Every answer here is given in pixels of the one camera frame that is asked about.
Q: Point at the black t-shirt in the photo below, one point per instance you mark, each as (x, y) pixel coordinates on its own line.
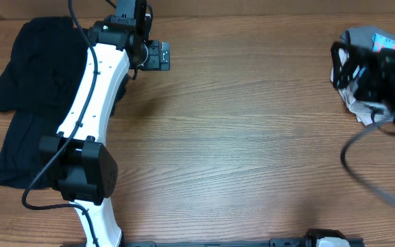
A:
(38, 85)

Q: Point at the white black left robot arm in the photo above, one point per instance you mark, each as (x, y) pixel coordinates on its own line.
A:
(77, 163)

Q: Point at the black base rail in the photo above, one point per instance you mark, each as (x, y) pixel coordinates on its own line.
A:
(276, 242)

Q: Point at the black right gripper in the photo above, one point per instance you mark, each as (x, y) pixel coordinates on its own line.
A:
(385, 68)

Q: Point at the light blue printed t-shirt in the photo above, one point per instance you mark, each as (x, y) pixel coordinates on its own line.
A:
(382, 42)

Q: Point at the grey folded garment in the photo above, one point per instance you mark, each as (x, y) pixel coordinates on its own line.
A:
(362, 36)

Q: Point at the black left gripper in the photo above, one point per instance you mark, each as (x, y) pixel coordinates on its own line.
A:
(155, 61)

